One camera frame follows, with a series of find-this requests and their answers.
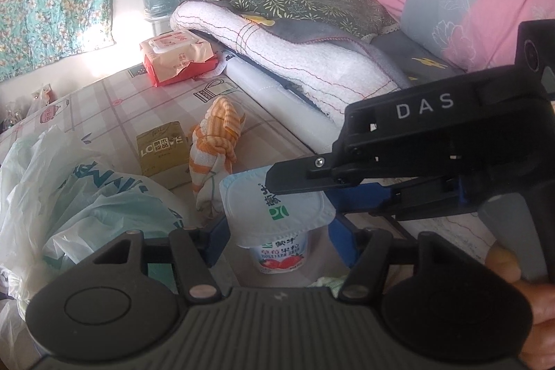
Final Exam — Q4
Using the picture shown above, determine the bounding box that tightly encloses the white water dispenser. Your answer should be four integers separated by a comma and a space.
145, 15, 174, 37

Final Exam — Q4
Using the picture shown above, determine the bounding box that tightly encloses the white plaid blanket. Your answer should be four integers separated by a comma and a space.
170, 1, 402, 123

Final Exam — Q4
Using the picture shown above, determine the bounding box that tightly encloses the person's right hand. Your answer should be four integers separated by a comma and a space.
485, 244, 555, 368

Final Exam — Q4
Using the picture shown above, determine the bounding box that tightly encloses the gold tissue packet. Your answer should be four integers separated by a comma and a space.
136, 121, 191, 189

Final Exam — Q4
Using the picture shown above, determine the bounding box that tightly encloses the red wet wipes pack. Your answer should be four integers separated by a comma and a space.
139, 29, 220, 88

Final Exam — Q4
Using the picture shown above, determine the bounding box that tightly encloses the clear plastic bag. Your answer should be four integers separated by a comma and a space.
26, 84, 58, 117

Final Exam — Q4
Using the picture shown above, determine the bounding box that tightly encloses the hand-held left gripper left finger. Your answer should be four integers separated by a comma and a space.
89, 218, 230, 303

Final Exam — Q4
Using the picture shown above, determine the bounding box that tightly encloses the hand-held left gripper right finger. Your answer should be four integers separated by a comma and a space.
328, 214, 482, 303

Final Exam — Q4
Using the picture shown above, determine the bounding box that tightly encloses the orange striped cloth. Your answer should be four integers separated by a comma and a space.
187, 96, 247, 210

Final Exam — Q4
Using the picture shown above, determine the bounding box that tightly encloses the grey blanket yellow print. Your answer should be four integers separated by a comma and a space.
225, 3, 473, 93

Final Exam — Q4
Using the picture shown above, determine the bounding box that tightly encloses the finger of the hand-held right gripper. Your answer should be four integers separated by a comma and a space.
325, 179, 417, 219
265, 155, 378, 196

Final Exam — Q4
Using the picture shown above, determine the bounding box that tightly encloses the green floral pillow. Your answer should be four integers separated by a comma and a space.
229, 0, 397, 43

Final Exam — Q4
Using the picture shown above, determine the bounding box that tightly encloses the white tied plastic bag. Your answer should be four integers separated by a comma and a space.
0, 125, 187, 370

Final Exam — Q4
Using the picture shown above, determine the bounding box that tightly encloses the white yogurt cup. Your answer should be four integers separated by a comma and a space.
219, 167, 336, 275

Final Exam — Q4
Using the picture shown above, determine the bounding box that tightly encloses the pink grey quilt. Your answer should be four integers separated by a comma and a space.
368, 0, 555, 71

